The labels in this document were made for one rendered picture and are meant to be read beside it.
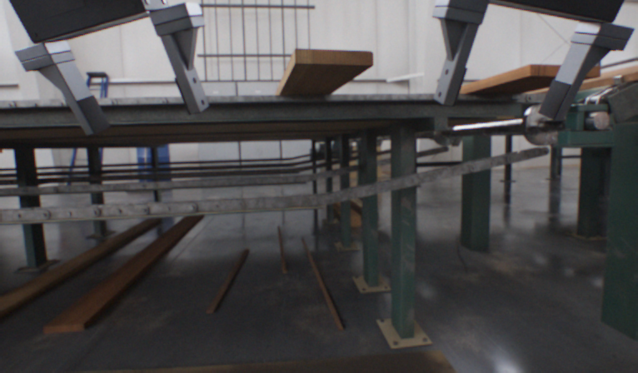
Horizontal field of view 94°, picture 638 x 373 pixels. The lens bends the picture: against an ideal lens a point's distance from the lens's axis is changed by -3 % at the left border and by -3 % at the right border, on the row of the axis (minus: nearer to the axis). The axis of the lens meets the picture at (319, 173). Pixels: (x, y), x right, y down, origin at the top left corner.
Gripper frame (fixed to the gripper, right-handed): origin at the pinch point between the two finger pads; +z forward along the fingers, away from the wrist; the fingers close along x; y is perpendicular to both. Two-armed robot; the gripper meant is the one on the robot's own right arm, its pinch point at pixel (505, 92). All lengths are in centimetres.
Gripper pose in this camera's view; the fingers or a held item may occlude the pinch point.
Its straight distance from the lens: 40.3
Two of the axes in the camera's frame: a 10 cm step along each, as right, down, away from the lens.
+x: 9.9, 0.9, 1.2
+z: -1.4, 8.8, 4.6
